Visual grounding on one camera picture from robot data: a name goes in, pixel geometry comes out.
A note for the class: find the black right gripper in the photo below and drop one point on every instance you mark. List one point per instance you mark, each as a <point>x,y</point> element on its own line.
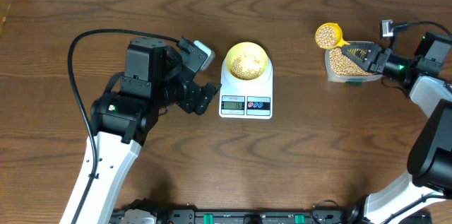
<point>375,59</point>

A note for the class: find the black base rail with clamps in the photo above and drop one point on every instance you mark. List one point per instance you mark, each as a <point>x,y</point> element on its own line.
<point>143,211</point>

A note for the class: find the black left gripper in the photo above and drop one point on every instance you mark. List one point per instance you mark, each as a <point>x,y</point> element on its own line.
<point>195,95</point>

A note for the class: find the soybeans in yellow bowl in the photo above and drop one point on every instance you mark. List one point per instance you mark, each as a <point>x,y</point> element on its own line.
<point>247,67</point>

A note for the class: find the yellow bowl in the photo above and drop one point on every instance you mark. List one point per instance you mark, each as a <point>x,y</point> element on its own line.
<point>246,48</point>

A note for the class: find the white digital kitchen scale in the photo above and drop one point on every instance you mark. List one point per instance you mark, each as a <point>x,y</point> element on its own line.
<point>246,99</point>

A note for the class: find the soybeans in container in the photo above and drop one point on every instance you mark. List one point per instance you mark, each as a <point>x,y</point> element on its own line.
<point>344,66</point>

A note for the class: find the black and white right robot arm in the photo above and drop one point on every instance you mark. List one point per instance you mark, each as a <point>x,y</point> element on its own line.
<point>427,179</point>

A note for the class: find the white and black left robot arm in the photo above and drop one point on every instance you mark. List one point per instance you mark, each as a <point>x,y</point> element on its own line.
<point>156,75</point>

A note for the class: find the yellow measuring scoop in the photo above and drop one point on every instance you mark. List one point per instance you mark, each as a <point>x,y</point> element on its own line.
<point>330,36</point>

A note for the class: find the clear plastic container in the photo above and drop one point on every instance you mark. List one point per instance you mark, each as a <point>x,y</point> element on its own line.
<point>333,77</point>

